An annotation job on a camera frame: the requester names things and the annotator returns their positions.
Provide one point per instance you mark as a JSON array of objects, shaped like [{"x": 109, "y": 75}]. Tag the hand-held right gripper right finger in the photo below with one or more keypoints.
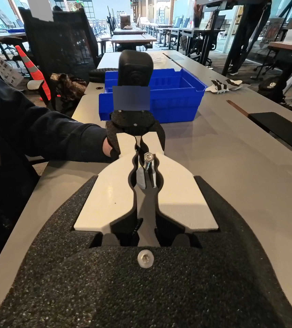
[{"x": 184, "y": 202}]

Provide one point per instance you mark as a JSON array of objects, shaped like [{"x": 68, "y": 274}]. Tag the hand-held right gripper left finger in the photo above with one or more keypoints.
[{"x": 105, "y": 199}]

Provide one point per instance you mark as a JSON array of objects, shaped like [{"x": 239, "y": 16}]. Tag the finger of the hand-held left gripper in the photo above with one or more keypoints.
[
  {"x": 125, "y": 144},
  {"x": 153, "y": 142}
]

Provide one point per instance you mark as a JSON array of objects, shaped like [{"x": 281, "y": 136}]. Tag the metal hex bolt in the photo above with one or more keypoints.
[{"x": 148, "y": 156}]

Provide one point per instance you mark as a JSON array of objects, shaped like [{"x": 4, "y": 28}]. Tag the blue plastic bin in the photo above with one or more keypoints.
[{"x": 171, "y": 102}]

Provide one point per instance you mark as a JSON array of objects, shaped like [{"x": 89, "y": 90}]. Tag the person's left forearm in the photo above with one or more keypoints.
[{"x": 46, "y": 133}]

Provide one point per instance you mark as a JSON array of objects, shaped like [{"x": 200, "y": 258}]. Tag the person's left hand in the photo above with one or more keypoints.
[{"x": 107, "y": 148}]

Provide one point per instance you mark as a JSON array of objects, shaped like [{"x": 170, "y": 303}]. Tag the black rounded object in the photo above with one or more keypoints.
[{"x": 98, "y": 74}]

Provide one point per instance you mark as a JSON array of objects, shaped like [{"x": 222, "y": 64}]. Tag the camouflage patterned cloth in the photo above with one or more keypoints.
[{"x": 69, "y": 89}]

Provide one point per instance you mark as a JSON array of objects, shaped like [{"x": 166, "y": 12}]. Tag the grey background desk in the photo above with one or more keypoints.
[
  {"x": 133, "y": 38},
  {"x": 2, "y": 35}
]

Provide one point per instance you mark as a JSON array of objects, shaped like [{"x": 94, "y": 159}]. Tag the striped black white cloth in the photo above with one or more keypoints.
[{"x": 222, "y": 85}]

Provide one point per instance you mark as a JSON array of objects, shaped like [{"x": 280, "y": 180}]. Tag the brown box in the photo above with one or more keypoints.
[{"x": 125, "y": 21}]

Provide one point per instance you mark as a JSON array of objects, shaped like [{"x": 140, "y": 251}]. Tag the black mesh office chair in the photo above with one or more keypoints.
[{"x": 66, "y": 46}]

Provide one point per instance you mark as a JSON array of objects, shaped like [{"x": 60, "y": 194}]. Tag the person's dark clothed torso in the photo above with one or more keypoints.
[{"x": 2, "y": 192}]

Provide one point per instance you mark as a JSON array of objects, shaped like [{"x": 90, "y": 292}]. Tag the orange traffic cone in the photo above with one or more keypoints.
[{"x": 33, "y": 69}]

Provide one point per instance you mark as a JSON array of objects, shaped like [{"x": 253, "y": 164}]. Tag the black rectangular table mat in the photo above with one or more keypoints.
[{"x": 284, "y": 128}]

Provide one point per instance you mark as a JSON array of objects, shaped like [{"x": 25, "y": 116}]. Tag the black backpack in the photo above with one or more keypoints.
[{"x": 272, "y": 88}]

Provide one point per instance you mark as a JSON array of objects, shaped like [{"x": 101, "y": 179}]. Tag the printed paper sheet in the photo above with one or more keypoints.
[{"x": 5, "y": 68}]

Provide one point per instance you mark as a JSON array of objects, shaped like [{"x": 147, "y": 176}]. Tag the wood edged grey desk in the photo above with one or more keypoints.
[{"x": 289, "y": 47}]

